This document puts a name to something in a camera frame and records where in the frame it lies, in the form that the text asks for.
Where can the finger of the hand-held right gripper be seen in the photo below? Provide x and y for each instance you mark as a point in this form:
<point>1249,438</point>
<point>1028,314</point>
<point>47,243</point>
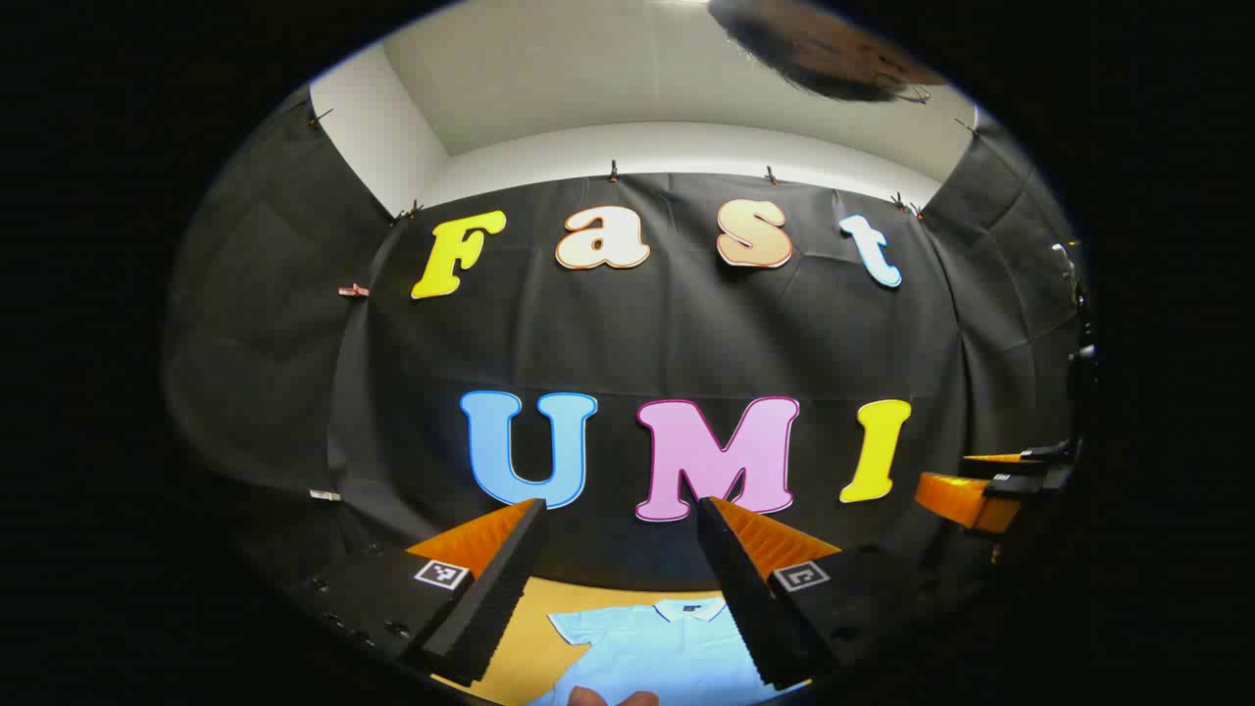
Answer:
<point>956,498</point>
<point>1020,459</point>

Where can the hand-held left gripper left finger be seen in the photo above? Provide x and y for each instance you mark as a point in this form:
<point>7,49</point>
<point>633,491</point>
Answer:
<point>495,598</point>

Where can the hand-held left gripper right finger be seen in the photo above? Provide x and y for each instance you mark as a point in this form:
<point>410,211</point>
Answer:
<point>740,588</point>

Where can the light blue T-shirt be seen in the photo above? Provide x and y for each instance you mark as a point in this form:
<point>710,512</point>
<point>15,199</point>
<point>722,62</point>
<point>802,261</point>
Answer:
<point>667,652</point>

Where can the black backdrop cloth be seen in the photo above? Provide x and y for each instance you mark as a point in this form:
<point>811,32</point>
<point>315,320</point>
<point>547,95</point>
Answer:
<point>686,324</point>

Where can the copper clip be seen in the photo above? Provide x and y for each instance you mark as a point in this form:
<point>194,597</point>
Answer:
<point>353,290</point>

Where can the person's head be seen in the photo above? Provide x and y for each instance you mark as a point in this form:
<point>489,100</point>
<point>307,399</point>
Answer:
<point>824,49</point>

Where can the row of small black clips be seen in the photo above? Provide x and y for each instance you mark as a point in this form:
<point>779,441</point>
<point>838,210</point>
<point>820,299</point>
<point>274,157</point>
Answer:
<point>613,173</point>

